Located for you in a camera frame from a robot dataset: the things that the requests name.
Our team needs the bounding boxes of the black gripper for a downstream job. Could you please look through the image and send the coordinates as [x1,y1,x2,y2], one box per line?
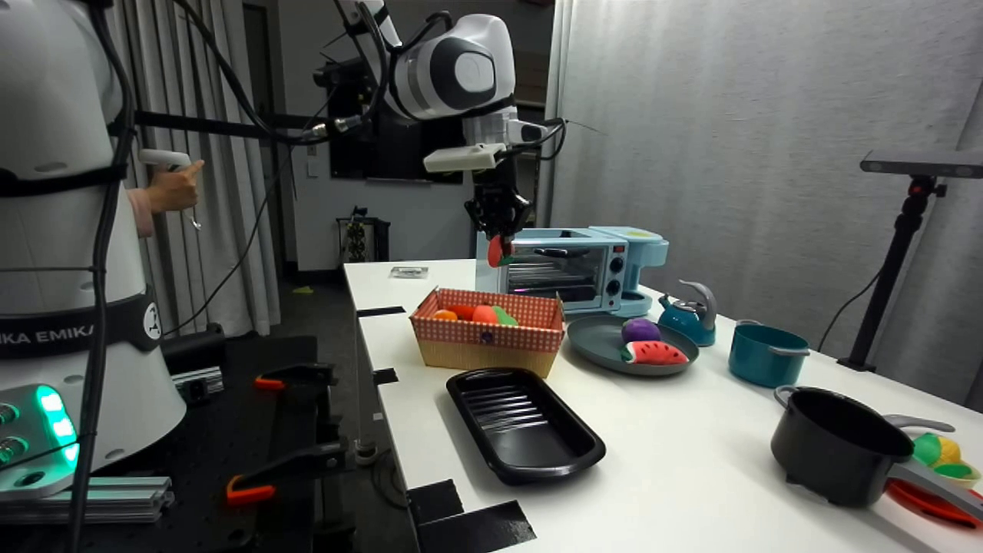
[464,162,539,259]

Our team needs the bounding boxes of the white handheld controller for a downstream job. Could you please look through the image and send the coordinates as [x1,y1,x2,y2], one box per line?
[137,149,198,174]

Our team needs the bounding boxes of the light blue toy toaster oven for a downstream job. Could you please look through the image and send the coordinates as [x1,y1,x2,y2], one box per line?
[473,226,674,322]

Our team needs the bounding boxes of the red checkered cardboard box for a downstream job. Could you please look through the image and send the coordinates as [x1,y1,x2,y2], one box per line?
[409,285,568,382]

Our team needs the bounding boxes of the grey toy plate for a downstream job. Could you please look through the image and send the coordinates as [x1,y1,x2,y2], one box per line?
[566,311,703,382]

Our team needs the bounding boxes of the purple plush vegetable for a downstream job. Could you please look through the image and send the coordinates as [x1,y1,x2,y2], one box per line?
[620,317,668,344]

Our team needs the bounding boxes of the black plastic tray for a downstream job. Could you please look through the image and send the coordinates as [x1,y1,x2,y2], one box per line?
[442,365,610,488]

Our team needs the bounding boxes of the watermelon slice plush toy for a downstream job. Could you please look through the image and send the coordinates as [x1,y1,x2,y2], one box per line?
[624,338,690,371]

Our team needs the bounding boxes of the teal toy kettle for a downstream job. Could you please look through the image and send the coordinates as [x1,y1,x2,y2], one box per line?
[659,276,720,351]

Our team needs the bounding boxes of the teal toy saucepan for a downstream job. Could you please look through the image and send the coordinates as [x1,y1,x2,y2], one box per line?
[728,320,812,392]

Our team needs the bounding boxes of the black toy cooking pot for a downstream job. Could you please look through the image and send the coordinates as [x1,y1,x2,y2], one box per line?
[769,383,920,511]

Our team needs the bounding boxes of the green yellow toy pieces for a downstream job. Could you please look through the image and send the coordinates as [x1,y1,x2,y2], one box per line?
[910,430,983,484]

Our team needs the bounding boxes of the operator hand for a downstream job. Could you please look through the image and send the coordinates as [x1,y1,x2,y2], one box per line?
[125,159,210,239]

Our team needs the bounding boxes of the small black background stand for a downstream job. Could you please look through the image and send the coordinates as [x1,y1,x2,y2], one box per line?
[336,207,394,264]

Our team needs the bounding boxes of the grey curtain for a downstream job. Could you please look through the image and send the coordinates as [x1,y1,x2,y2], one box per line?
[89,0,285,338]
[547,0,983,407]

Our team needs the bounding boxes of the aluminium profile bar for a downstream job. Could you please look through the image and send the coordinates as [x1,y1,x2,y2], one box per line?
[0,474,177,532]

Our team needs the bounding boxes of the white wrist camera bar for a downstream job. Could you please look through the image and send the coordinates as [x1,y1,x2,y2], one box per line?
[422,141,510,175]

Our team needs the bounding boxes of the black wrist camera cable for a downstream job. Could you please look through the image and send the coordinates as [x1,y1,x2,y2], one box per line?
[505,115,572,165]

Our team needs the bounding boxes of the black wall monitor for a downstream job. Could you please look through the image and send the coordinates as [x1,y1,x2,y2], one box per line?
[325,60,469,188]

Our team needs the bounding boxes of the orange handled black clamp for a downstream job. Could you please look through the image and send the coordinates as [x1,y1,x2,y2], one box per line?
[248,363,339,407]
[221,441,355,516]

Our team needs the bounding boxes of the black overhead cable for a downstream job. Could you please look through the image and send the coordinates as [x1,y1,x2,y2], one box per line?
[165,0,402,149]

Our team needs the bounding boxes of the black metal stand frame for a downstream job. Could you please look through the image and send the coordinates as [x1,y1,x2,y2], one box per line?
[162,325,425,553]

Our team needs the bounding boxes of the large black table bracket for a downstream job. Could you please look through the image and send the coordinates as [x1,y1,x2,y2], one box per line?
[406,478,542,553]

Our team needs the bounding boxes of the black tripod cable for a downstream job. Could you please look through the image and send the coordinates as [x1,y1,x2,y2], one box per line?
[815,268,885,356]

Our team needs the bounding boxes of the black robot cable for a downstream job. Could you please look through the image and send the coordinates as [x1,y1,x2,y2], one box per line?
[63,0,141,553]

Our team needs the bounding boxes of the black camera tripod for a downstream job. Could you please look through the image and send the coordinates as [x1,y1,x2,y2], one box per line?
[838,149,983,374]

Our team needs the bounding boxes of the grey toy utensil handle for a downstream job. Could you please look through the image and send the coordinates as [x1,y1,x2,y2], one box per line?
[881,411,958,438]

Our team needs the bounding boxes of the red toy pan grey handle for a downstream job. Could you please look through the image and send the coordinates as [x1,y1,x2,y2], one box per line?
[885,461,983,535]

